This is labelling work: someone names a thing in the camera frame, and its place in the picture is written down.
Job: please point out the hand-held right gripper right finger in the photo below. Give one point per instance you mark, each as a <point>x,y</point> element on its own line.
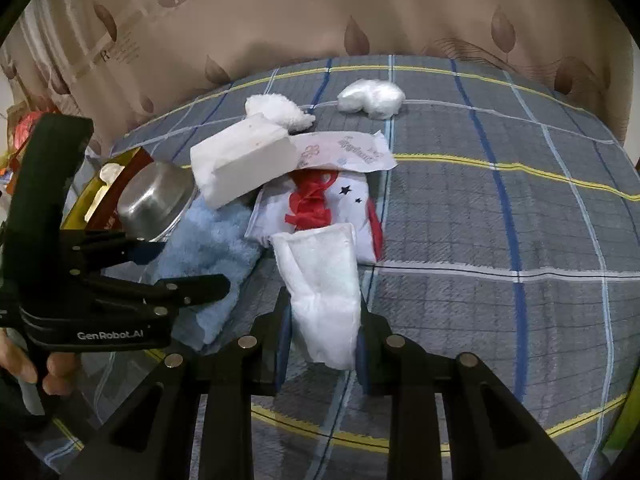
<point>362,355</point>

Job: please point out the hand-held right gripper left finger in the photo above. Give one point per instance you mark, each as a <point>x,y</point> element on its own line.
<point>282,345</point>

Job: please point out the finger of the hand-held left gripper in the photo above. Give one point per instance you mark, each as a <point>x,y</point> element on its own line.
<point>200,290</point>
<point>120,250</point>

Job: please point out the light blue towel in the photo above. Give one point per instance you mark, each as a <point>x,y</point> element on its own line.
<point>210,250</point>

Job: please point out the gold metal tray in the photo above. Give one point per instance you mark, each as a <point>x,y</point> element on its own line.
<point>112,202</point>

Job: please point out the white absorbent pad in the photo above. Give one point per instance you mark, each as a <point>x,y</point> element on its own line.
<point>325,285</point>

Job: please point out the white fluffy towel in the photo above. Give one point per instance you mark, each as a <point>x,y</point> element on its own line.
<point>285,112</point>

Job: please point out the person's left hand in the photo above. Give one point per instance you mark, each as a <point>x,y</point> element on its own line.
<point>57,367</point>

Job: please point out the cream cloth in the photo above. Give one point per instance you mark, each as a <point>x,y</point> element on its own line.
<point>95,205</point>

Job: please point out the steel bowl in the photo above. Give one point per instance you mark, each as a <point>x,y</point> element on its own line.
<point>155,200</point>

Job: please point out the white cloth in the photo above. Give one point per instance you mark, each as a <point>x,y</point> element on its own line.
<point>107,172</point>

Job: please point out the red crumpled ribbon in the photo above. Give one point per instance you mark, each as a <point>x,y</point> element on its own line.
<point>307,205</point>

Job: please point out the red plastic bag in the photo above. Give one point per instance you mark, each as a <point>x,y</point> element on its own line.
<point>22,132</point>

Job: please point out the white star-print pouch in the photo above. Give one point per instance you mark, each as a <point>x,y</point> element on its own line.
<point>350,205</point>

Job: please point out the grey plaid bedsheet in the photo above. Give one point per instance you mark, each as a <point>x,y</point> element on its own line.
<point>500,260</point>

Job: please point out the white plastic-wrapped bundle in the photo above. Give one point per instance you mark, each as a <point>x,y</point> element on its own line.
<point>372,97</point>

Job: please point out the green object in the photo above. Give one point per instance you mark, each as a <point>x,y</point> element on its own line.
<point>620,425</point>

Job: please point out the beige leaf-print curtain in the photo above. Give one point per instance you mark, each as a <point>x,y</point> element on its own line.
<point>300,20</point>

